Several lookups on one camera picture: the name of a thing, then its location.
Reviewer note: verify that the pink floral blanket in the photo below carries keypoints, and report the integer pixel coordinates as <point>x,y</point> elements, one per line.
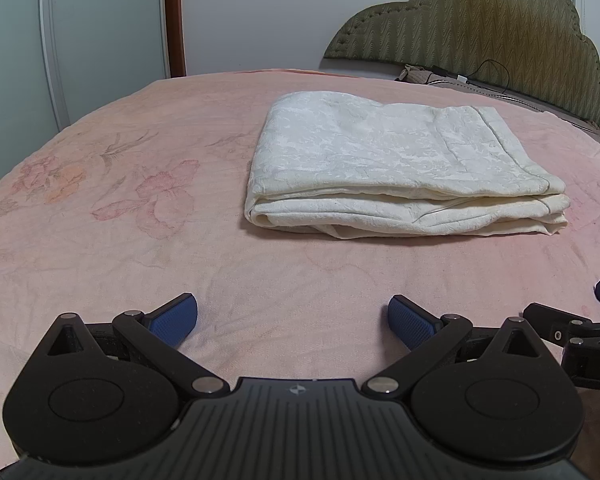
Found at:
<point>130,260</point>

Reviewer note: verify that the olive padded headboard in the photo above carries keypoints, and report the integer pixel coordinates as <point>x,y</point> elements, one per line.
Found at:
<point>480,25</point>

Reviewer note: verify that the brown wooden door frame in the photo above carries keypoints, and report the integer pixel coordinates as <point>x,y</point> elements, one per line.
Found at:
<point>175,15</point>

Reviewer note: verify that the white pants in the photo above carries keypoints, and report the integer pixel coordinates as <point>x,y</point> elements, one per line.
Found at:
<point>380,160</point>

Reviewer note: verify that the brown crumpled cloth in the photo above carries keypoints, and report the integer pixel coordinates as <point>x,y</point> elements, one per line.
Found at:
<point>415,75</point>

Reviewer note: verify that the white wardrobe door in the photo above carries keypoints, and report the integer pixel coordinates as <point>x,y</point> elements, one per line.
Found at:
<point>105,35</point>

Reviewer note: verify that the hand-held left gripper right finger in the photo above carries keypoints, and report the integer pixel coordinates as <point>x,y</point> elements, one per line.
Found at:
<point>410,320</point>

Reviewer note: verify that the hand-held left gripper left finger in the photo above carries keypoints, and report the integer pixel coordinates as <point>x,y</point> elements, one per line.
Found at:
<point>172,317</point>

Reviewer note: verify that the black power strip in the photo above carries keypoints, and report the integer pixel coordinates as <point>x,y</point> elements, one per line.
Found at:
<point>437,71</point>

